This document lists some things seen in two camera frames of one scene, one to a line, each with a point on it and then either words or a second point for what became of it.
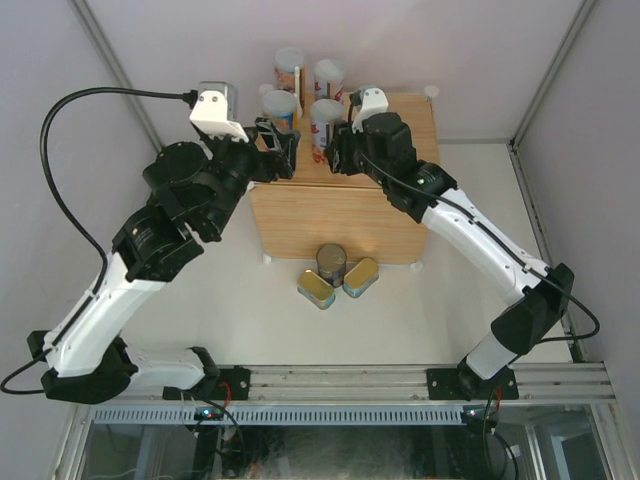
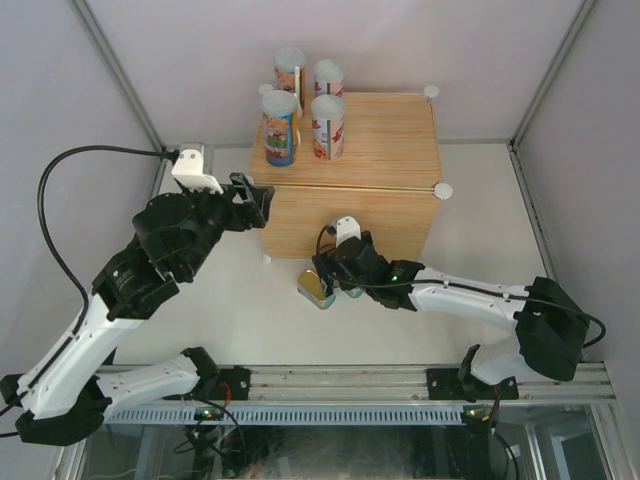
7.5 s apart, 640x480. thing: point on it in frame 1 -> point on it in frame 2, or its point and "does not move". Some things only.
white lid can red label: x=329 y=82 does not move
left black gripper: x=279 y=160 -> x=252 y=212
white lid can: x=323 y=112 does not move
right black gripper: x=344 y=137 -> x=332 y=263
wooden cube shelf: x=318 y=215 does not move
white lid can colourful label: x=279 y=107 does not move
